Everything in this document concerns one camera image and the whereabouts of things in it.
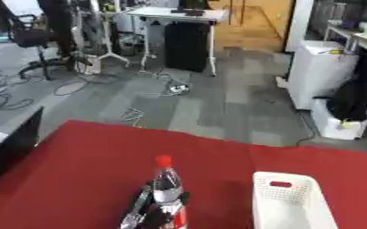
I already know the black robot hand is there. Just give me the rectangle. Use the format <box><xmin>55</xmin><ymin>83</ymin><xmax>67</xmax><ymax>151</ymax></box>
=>
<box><xmin>119</xmin><ymin>181</ymin><xmax>192</xmax><ymax>229</ymax></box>

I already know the black bag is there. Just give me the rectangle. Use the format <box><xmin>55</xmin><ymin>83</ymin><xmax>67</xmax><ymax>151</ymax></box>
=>
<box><xmin>313</xmin><ymin>78</ymin><xmax>367</xmax><ymax>123</ymax></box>

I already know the white box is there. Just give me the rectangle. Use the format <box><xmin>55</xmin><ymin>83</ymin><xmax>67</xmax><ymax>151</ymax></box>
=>
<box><xmin>309</xmin><ymin>98</ymin><xmax>367</xmax><ymax>140</ymax></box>

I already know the white desk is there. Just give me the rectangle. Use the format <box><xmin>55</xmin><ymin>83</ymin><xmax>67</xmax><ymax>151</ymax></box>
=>
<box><xmin>124</xmin><ymin>6</ymin><xmax>231</xmax><ymax>77</ymax></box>

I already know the white plastic basket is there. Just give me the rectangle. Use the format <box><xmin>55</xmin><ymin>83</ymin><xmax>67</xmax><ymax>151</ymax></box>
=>
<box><xmin>251</xmin><ymin>171</ymin><xmax>340</xmax><ymax>229</ymax></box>

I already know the black office chair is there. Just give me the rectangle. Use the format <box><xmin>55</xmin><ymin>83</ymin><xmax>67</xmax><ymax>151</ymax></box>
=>
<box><xmin>0</xmin><ymin>0</ymin><xmax>71</xmax><ymax>81</ymax></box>

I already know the white power strip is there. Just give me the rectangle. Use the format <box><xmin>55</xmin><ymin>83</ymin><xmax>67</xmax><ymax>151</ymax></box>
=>
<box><xmin>167</xmin><ymin>83</ymin><xmax>192</xmax><ymax>94</ymax></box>

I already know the person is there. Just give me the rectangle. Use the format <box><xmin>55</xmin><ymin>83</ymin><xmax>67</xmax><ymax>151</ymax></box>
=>
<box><xmin>36</xmin><ymin>0</ymin><xmax>96</xmax><ymax>68</ymax></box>

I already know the clear bottle red cap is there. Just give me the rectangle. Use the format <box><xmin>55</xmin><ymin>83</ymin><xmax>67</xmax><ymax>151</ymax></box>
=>
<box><xmin>150</xmin><ymin>154</ymin><xmax>190</xmax><ymax>229</ymax></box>

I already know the black cabinet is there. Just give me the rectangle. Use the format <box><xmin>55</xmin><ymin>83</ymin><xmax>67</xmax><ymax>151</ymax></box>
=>
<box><xmin>163</xmin><ymin>22</ymin><xmax>212</xmax><ymax>73</ymax></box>

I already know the white floor cable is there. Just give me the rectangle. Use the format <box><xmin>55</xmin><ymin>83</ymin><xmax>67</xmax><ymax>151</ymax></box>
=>
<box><xmin>119</xmin><ymin>106</ymin><xmax>148</xmax><ymax>129</ymax></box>

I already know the black panel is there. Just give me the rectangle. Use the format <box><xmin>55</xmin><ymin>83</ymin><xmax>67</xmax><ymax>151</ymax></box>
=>
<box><xmin>0</xmin><ymin>106</ymin><xmax>46</xmax><ymax>191</ymax></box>

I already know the grey side table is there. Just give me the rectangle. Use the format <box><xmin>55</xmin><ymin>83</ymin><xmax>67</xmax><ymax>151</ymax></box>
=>
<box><xmin>322</xmin><ymin>21</ymin><xmax>367</xmax><ymax>61</ymax></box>

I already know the white cabinet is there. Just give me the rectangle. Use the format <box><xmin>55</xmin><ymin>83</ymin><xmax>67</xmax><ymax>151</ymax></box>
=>
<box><xmin>286</xmin><ymin>39</ymin><xmax>361</xmax><ymax>111</ymax></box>

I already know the white tripod stand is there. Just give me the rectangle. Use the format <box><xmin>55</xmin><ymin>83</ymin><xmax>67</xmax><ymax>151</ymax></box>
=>
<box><xmin>72</xmin><ymin>0</ymin><xmax>132</xmax><ymax>75</ymax></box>

